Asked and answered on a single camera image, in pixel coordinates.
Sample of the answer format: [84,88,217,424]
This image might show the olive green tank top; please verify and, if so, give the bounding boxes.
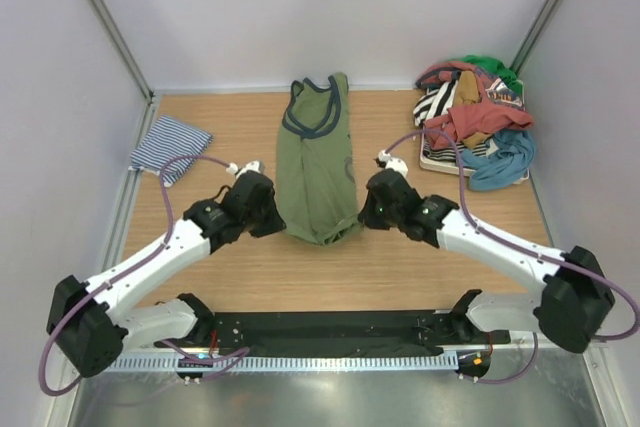
[275,73,360,246]

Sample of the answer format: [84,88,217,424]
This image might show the blue white striped tank top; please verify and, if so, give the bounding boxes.
[129,115,213,188]

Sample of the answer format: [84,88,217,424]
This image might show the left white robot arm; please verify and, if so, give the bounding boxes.
[46,170,285,378]

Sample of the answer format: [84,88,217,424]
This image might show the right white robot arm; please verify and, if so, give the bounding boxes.
[358,169,615,353]

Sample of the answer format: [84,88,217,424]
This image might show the black white striped garment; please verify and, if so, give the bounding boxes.
[413,80,489,163]

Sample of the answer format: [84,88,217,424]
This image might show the red patterned garment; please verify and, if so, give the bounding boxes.
[415,60,534,142]

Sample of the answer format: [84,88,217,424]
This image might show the white plastic tray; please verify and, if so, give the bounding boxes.
[420,129,536,192]

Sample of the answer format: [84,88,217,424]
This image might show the teal blue garment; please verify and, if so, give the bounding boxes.
[460,129,536,192]

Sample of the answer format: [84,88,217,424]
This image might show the bright green garment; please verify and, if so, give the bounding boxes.
[459,55,519,83]

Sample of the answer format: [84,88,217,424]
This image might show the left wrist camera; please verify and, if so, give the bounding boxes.
[226,160,265,178]

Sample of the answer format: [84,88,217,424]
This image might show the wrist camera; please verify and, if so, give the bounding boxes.
[375,150,409,178]
[226,160,265,178]

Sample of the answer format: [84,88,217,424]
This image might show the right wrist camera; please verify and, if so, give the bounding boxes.
[375,150,409,178]

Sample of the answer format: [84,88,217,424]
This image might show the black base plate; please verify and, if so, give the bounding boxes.
[154,309,596,361]

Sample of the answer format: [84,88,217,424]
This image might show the slotted cable duct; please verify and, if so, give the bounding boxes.
[106,351,459,374]

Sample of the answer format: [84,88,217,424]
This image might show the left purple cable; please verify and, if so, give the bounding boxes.
[38,154,251,397]

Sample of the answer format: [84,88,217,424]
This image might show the purple cable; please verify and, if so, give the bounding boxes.
[38,154,251,397]
[377,129,640,387]

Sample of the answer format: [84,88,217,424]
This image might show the left aluminium frame post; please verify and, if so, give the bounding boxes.
[59,0,156,101]

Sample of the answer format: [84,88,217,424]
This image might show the aluminium frame post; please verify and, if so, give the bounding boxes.
[510,0,563,74]
[59,0,156,101]

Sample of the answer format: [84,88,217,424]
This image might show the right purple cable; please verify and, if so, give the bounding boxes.
[377,129,640,387]

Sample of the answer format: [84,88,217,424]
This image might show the right aluminium frame post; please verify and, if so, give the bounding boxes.
[510,0,563,74]

